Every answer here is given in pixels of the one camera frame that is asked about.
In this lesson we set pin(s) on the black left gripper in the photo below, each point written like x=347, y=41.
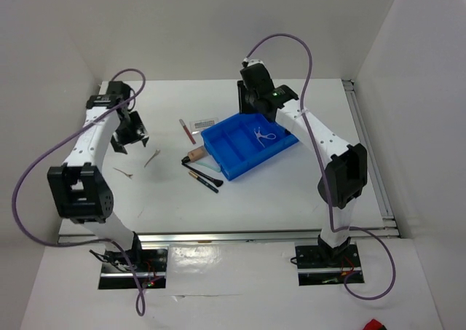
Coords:
x=139, y=130

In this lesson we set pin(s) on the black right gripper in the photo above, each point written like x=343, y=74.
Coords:
x=247, y=108

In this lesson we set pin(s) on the beige hair clip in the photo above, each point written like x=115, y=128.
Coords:
x=157, y=151

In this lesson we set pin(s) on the brown hair clip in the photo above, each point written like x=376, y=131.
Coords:
x=128, y=175

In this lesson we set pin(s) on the false eyelash packet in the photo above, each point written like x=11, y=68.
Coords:
x=198, y=126

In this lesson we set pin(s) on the beige foundation bottle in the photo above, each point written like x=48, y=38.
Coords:
x=195, y=155

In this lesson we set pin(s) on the gold green mascara tube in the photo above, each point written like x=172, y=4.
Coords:
x=203, y=182

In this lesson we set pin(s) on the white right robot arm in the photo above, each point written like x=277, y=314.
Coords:
x=343, y=166

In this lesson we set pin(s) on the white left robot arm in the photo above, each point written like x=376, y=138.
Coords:
x=78, y=187

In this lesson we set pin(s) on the black makeup brush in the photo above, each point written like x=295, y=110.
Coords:
x=216, y=182

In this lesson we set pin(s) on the white loop hair tool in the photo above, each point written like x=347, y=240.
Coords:
x=260, y=136

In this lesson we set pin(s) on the blue compartment tray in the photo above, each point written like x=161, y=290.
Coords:
x=233, y=145

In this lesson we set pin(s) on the mint green spatula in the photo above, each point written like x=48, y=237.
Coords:
x=215, y=168

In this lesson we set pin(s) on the red black object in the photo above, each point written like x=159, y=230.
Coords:
x=374, y=324

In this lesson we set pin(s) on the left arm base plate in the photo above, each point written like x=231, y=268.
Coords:
x=150, y=270

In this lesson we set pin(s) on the aluminium front rail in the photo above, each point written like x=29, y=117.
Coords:
x=233, y=236

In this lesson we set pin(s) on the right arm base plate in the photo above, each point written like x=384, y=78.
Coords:
x=314, y=270

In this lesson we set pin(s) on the aluminium side rail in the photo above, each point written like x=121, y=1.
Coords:
x=390, y=225

